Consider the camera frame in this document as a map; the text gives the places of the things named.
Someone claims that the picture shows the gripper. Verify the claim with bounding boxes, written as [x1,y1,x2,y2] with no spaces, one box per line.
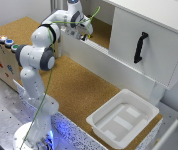
[76,19,94,41]

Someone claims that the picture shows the white cabinet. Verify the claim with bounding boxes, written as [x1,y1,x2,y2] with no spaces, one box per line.
[55,0,178,108]

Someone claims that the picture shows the green button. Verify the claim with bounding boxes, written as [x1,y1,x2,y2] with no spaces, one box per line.
[10,44,20,54]

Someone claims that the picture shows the blue button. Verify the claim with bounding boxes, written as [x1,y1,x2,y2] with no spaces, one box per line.
[4,38,15,48]

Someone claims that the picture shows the white sliding door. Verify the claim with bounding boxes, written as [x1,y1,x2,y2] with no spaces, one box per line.
[108,6,178,90]

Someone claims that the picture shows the red button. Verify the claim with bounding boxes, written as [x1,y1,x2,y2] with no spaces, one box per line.
[0,35,8,44]

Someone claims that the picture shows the white plastic box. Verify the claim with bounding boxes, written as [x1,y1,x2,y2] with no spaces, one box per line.
[85,88,161,150]

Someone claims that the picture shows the black door handle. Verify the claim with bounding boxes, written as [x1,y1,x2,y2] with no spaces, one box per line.
[133,31,149,65]

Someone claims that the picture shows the green cable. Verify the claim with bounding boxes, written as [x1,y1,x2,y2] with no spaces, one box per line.
[19,5,102,150]

